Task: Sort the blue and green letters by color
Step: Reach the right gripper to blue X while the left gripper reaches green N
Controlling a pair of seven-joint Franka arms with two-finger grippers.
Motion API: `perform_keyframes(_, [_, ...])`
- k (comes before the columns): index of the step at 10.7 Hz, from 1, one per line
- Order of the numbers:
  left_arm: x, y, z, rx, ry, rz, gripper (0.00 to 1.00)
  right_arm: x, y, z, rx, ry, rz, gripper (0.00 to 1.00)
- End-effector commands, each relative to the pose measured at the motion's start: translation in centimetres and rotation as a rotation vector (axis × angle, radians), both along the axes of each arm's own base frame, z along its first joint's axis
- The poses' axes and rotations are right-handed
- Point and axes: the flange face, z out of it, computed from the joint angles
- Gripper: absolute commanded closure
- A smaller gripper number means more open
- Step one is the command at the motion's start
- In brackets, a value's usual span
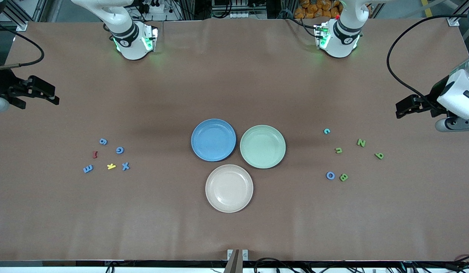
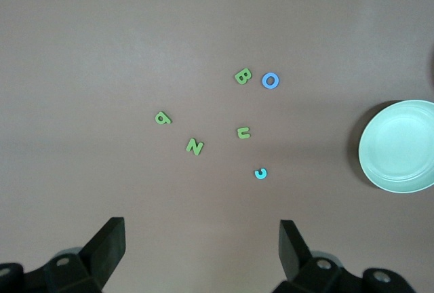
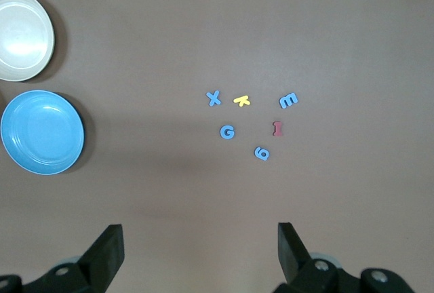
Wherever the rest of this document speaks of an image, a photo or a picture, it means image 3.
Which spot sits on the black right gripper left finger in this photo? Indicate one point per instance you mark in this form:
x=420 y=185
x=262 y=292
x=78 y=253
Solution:
x=98 y=262

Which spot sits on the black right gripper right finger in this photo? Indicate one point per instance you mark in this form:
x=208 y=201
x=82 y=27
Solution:
x=298 y=266

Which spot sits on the blue foam number 9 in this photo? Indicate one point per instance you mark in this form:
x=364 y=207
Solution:
x=266 y=155

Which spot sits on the blue foam letter G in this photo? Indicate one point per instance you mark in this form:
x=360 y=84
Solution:
x=222 y=132

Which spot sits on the blue foam letter E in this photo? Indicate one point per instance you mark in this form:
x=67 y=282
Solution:
x=288 y=100

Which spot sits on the blue foam letter X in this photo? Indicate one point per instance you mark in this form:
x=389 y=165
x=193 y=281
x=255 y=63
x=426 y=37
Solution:
x=213 y=98

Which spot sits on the red foam letter I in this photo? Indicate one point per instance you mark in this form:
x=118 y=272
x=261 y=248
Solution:
x=278 y=128

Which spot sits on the blue plate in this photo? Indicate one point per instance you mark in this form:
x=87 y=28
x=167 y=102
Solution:
x=42 y=133

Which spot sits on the yellow foam letter K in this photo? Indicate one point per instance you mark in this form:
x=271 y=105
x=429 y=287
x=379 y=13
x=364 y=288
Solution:
x=241 y=101

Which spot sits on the beige plate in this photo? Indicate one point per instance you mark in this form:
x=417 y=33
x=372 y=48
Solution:
x=23 y=35

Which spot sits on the brown table cover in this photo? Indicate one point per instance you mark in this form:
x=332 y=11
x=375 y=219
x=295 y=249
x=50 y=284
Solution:
x=217 y=35

